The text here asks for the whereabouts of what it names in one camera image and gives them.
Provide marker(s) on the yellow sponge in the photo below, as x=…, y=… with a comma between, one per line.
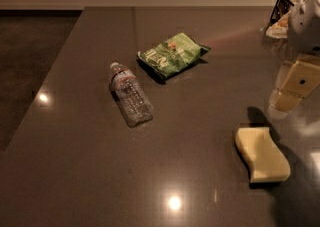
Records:
x=266, y=162

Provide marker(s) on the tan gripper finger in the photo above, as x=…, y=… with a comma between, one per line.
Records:
x=295, y=81

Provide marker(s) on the green chip bag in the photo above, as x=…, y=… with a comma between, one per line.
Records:
x=173, y=55

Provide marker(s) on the clear plastic water bottle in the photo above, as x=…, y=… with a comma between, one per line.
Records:
x=133, y=103

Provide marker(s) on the black tray with items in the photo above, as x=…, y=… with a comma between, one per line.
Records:
x=279, y=19

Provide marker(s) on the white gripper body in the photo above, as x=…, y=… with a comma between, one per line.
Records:
x=306, y=29

